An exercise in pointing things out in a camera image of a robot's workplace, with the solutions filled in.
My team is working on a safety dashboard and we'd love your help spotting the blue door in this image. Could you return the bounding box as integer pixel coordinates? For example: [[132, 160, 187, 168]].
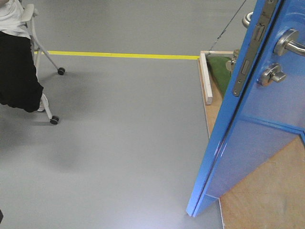
[[186, 0, 305, 217]]

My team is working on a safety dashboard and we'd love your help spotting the white front frame rail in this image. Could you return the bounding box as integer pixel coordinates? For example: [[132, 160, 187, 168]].
[[199, 51, 213, 105]]

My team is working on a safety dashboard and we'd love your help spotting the steel door lever handle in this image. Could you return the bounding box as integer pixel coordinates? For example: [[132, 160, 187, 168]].
[[273, 28, 305, 56]]

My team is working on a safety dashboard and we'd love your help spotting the white rolling chair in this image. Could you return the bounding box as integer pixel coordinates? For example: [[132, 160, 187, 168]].
[[21, 4, 65, 125]]

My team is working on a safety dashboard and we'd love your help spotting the steel outer door handle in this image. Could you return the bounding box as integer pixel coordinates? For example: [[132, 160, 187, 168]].
[[242, 11, 254, 28]]

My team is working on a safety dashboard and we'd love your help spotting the black guy rope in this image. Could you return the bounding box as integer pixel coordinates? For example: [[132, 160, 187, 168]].
[[208, 0, 248, 52]]

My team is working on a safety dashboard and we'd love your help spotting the yellow floor tape line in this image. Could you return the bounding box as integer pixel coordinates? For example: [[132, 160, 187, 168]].
[[48, 51, 199, 60]]

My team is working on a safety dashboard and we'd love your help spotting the steel lock face plate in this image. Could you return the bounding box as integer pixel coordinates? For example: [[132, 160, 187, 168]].
[[232, 0, 278, 97]]

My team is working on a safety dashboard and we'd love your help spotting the green sandbag left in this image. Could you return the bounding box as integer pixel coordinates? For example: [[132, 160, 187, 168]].
[[206, 56, 231, 98]]

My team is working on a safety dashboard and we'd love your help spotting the plywood base platform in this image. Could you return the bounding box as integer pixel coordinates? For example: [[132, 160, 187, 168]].
[[197, 50, 305, 229]]

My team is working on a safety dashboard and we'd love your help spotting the steel thumb turn lock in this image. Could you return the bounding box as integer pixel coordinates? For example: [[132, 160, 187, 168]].
[[258, 63, 287, 86]]

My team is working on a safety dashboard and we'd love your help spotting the seated person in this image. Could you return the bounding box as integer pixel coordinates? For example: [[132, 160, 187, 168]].
[[0, 0, 46, 113]]

